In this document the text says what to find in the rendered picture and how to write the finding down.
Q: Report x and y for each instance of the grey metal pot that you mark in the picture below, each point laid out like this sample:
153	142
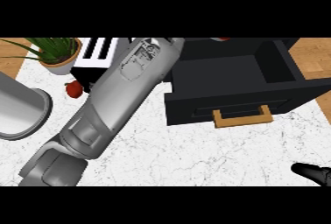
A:
20	112

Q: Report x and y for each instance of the red can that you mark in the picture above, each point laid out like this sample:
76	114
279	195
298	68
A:
222	38

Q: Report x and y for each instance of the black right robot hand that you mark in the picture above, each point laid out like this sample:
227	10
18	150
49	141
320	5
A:
314	172

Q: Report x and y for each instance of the black open drawer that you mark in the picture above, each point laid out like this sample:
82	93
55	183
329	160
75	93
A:
215	77

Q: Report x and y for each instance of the white and black toaster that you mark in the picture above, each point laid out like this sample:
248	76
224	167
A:
97	55

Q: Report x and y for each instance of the green plant in beige pot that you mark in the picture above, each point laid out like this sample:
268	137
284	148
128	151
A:
60	59

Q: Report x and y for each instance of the red bell pepper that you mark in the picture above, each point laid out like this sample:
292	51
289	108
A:
75	89

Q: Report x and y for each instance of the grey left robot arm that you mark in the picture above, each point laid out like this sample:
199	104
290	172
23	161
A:
116	87

